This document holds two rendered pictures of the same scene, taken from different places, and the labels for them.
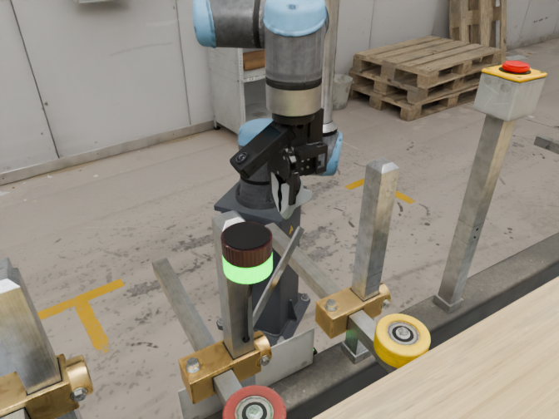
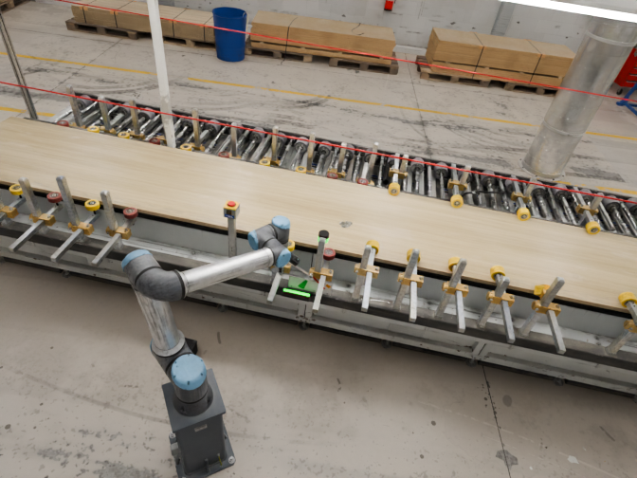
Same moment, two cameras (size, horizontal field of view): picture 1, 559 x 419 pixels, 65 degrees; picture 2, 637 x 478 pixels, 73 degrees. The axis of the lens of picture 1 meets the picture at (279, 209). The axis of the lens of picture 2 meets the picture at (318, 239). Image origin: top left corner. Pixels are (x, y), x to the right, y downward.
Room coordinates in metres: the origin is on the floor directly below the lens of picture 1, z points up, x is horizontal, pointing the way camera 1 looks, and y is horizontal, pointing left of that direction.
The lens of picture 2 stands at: (1.89, 1.05, 2.64)
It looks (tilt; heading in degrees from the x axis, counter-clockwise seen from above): 41 degrees down; 215
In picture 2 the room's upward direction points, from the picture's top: 8 degrees clockwise
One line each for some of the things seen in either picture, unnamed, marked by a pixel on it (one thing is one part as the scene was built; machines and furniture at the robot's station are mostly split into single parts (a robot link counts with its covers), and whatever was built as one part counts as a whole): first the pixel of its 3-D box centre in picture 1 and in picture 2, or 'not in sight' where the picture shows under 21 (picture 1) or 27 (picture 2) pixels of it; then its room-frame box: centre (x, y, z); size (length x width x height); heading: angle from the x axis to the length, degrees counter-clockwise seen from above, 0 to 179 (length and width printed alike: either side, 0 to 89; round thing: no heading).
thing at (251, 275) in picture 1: (247, 259); not in sight; (0.41, 0.04, 1.08); 0.06 x 0.06 x 0.02
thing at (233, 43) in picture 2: not in sight; (230, 34); (-2.95, -4.70, 0.36); 0.59 x 0.57 x 0.73; 37
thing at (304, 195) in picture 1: (298, 199); not in sight; (0.69, -0.03, 0.99); 0.06 x 0.03 x 0.09; 122
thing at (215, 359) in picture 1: (227, 363); (320, 273); (0.44, 0.08, 0.85); 0.14 x 0.06 x 0.05; 120
